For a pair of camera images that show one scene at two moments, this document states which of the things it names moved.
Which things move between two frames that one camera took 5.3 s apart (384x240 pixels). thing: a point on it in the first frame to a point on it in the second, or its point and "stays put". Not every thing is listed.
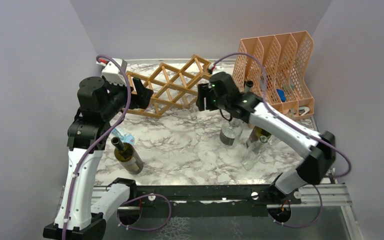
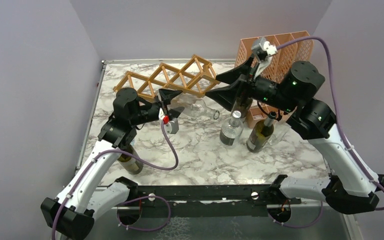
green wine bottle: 125,153 stays put
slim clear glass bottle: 250,159 to 198,109
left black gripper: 142,99 to 166,95
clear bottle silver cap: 230,133 stays put
